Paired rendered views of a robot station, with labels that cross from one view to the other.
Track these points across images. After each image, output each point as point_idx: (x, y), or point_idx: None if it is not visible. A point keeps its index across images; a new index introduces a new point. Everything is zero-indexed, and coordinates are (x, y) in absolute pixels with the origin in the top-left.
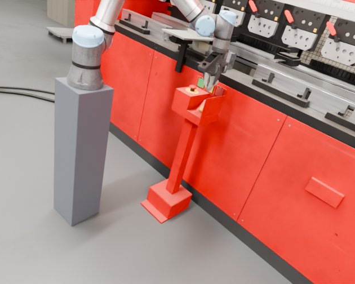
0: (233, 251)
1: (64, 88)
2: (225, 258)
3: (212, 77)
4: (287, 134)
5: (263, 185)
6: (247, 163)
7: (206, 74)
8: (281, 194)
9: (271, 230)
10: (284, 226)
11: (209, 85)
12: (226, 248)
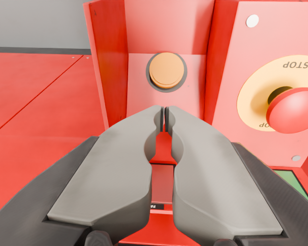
0: (67, 23)
1: None
2: (62, 2)
3: (110, 194)
4: None
5: (30, 88)
6: (65, 99)
7: (230, 202)
8: None
9: (24, 62)
10: None
11: (141, 120)
12: (74, 18)
